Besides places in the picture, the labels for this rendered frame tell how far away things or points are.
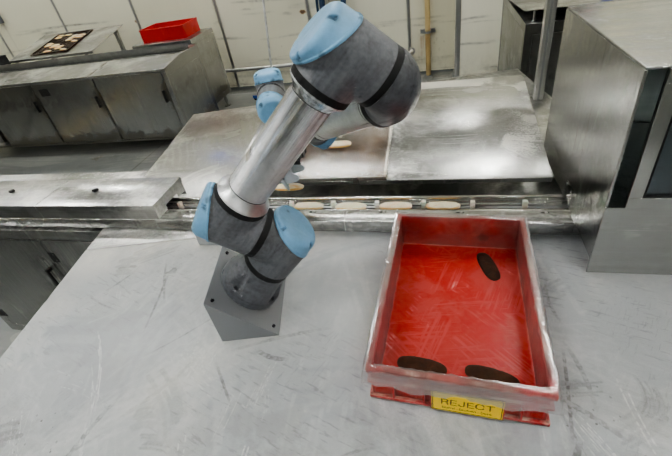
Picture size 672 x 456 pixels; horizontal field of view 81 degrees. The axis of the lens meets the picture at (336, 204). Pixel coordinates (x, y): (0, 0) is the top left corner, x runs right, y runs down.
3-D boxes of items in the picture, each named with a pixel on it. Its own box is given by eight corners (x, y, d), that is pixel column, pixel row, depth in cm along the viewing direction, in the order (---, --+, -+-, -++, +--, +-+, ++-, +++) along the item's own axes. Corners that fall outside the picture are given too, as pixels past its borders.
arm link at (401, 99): (460, 73, 68) (332, 122, 112) (413, 36, 64) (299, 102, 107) (438, 132, 66) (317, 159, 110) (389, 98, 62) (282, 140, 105)
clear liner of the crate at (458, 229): (363, 401, 76) (357, 372, 71) (396, 236, 114) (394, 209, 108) (558, 435, 67) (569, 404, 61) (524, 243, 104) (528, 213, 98)
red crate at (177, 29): (143, 44, 416) (137, 31, 409) (159, 35, 445) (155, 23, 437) (186, 37, 406) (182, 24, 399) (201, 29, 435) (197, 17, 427)
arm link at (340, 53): (244, 268, 86) (412, 60, 60) (177, 243, 80) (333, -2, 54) (249, 231, 96) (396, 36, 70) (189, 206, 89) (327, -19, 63)
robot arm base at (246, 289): (277, 316, 96) (299, 293, 91) (218, 301, 89) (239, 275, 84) (275, 268, 107) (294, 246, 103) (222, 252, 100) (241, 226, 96)
